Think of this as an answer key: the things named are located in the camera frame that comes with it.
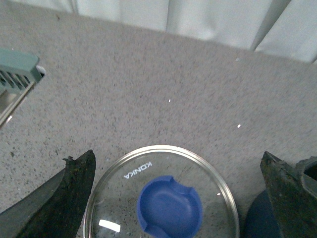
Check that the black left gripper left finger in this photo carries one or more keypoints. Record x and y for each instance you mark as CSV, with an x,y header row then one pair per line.
x,y
56,208

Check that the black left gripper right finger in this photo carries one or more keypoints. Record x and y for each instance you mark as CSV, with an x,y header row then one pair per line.
x,y
292,193

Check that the glass pot lid blue knob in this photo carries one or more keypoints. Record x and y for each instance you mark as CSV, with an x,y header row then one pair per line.
x,y
161,191

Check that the dark blue pot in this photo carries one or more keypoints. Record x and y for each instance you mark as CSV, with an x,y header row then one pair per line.
x,y
260,221

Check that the green metal dish rack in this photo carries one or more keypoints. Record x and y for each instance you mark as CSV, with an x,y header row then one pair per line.
x,y
19,74

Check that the grey white curtain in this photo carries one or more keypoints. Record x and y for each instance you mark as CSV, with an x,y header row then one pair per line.
x,y
283,28

